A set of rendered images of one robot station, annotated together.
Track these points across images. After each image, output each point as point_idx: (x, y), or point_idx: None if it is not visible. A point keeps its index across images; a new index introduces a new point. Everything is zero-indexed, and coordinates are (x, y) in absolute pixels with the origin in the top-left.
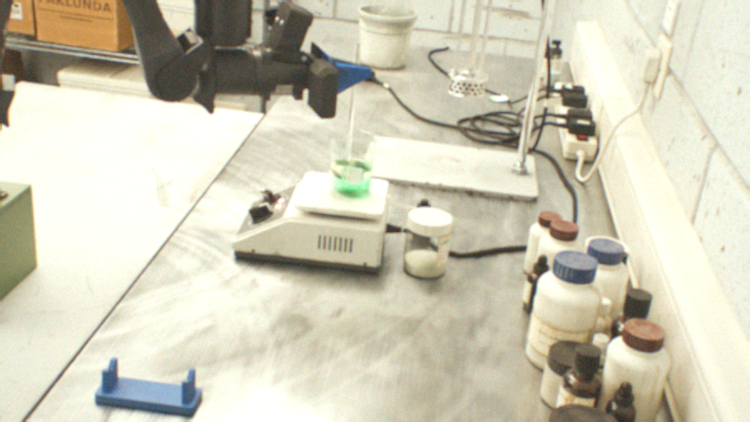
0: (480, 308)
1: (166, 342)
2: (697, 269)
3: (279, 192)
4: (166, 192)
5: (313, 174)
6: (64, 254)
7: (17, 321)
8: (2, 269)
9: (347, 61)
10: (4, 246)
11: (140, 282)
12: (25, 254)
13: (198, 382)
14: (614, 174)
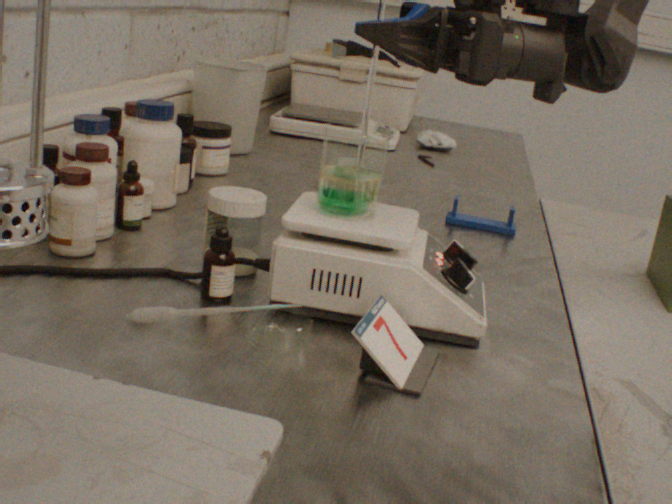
0: (187, 233)
1: (492, 248)
2: (21, 112)
3: (447, 287)
4: (650, 410)
5: (400, 236)
6: (659, 321)
7: (620, 273)
8: (662, 261)
9: (391, 21)
10: (669, 244)
11: (556, 289)
12: (670, 280)
13: (452, 228)
14: None
